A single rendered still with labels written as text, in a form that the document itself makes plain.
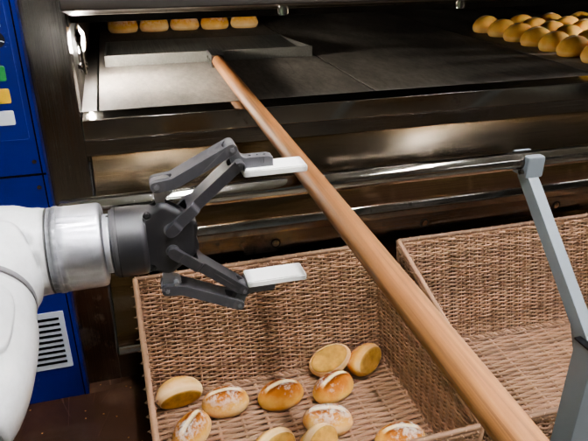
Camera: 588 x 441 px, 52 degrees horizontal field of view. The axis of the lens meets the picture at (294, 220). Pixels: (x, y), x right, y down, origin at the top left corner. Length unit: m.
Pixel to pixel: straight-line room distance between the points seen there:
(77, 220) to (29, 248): 0.05
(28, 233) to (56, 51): 0.58
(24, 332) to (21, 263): 0.09
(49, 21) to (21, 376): 0.75
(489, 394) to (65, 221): 0.42
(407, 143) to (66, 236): 0.91
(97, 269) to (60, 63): 0.60
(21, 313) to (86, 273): 0.10
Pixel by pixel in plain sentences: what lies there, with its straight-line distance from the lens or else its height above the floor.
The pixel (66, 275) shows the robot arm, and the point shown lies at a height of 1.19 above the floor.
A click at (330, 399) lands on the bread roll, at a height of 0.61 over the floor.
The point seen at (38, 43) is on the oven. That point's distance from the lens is 1.17.
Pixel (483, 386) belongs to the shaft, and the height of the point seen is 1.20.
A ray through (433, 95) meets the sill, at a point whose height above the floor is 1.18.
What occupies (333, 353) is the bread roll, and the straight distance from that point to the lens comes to 1.38.
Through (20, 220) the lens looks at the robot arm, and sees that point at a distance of 0.65.
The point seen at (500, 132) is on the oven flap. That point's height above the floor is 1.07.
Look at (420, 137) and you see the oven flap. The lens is 1.40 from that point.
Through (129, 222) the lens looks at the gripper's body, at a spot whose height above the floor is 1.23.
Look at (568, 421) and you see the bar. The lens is 1.07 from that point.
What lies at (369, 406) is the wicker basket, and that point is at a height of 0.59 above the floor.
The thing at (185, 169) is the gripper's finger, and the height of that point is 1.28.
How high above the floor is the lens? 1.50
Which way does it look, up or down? 26 degrees down
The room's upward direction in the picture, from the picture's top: straight up
